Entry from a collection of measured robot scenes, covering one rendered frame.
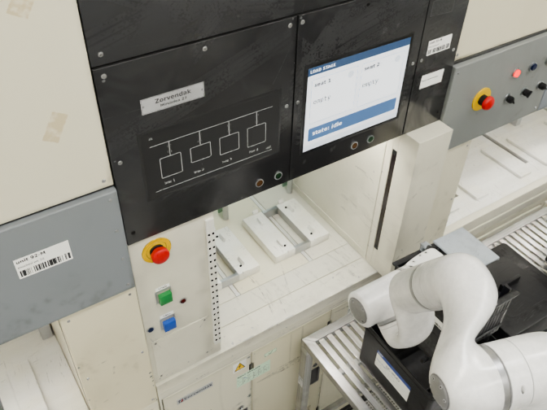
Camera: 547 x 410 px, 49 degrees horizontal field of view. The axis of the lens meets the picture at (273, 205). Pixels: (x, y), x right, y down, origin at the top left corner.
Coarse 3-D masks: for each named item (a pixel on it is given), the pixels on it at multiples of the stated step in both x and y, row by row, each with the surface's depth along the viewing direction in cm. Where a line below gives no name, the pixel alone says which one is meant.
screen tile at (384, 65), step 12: (384, 60) 132; (372, 72) 132; (384, 72) 134; (396, 72) 137; (360, 84) 132; (384, 84) 137; (396, 84) 139; (360, 96) 134; (372, 96) 137; (384, 96) 139
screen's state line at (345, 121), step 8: (376, 104) 139; (384, 104) 141; (392, 104) 143; (360, 112) 138; (368, 112) 139; (376, 112) 141; (384, 112) 143; (336, 120) 135; (344, 120) 136; (352, 120) 138; (360, 120) 140; (312, 128) 132; (320, 128) 133; (328, 128) 135; (336, 128) 136; (312, 136) 133; (320, 136) 135
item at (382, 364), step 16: (368, 336) 168; (368, 352) 171; (384, 352) 163; (400, 352) 178; (416, 352) 179; (368, 368) 174; (384, 368) 166; (400, 368) 158; (416, 368) 175; (384, 384) 169; (400, 384) 161; (416, 384) 154; (400, 400) 164; (416, 400) 157; (432, 400) 151
